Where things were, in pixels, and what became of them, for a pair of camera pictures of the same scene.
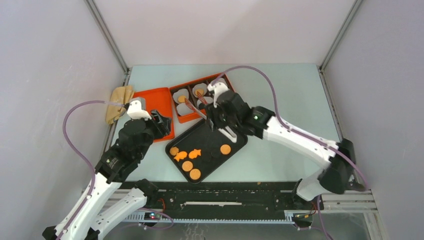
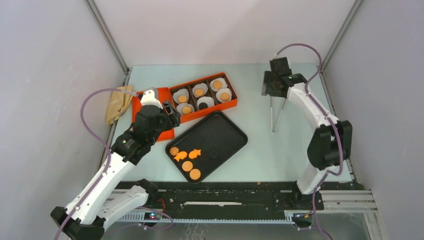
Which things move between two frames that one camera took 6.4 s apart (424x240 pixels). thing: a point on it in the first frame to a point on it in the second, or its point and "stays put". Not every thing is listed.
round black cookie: x=215 y=152 stays put
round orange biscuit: x=181 y=99 stays put
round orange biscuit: x=225 y=149 to x=186 y=110
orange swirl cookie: x=174 y=150 stays put
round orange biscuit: x=200 y=90 stays put
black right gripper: x=211 y=112 to x=265 y=90
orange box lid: x=159 y=99 stays put
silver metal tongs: x=193 y=107 to x=273 y=130
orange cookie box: x=189 y=99 stays put
